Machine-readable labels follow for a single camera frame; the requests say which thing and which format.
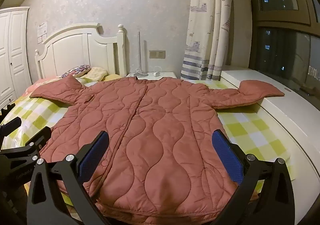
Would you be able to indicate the printed striped curtain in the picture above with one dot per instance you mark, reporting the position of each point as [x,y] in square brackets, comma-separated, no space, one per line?
[205,27]

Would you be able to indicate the green checkered bed sheet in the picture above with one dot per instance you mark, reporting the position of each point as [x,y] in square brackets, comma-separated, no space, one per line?
[250,135]

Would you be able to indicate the white nightstand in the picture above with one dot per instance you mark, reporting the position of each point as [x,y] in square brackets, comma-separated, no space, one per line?
[168,75]

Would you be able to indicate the wall socket plate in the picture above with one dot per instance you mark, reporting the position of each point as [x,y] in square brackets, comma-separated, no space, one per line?
[157,54]

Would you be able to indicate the white wooden headboard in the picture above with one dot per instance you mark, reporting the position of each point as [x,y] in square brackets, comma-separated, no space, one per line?
[75,50]

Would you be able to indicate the white charger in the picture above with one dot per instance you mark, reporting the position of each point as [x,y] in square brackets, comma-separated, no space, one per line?
[157,74]

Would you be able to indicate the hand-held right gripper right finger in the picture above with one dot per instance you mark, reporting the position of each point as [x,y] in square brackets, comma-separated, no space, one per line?
[228,156]

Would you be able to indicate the white wardrobe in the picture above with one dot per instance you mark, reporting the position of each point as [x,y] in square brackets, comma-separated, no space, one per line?
[15,52]

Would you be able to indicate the white pole lamp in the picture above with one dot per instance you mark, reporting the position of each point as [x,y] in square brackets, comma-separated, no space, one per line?
[139,50]

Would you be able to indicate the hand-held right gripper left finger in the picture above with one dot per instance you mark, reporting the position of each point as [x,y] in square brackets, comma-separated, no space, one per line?
[96,151]

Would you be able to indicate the white window bench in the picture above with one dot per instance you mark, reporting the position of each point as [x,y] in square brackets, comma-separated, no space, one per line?
[300,127]

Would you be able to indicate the pink quilted jacket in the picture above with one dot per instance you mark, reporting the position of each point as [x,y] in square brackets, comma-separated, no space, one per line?
[155,140]

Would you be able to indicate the yellow pillow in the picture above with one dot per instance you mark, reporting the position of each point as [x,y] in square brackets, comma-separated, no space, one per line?
[97,72]

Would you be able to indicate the window with brown frame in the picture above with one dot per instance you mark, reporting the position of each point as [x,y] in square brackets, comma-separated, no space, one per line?
[282,47]

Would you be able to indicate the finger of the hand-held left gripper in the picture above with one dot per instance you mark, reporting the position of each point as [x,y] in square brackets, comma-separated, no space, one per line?
[12,125]
[40,137]

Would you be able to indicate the patterned round pillow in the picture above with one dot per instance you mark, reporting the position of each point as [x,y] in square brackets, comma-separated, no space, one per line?
[76,70]

